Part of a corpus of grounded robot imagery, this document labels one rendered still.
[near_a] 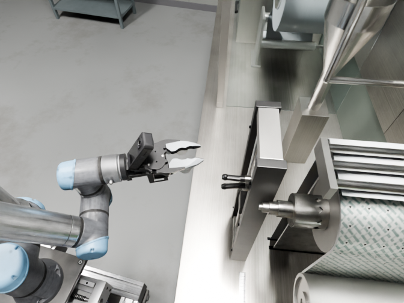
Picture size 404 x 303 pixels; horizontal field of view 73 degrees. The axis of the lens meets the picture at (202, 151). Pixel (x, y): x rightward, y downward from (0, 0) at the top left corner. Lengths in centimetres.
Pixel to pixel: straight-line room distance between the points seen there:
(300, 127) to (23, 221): 84
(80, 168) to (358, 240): 60
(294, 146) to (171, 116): 164
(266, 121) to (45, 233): 53
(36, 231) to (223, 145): 75
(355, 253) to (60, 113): 265
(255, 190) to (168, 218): 150
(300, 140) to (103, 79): 239
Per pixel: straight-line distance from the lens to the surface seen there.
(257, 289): 95
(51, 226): 71
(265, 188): 52
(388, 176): 54
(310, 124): 100
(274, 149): 49
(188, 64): 313
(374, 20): 79
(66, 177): 75
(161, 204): 204
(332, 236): 54
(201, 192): 104
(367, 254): 56
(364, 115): 120
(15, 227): 70
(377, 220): 53
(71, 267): 112
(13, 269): 94
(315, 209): 54
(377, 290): 69
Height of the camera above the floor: 182
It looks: 53 degrees down
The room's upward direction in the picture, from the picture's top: straight up
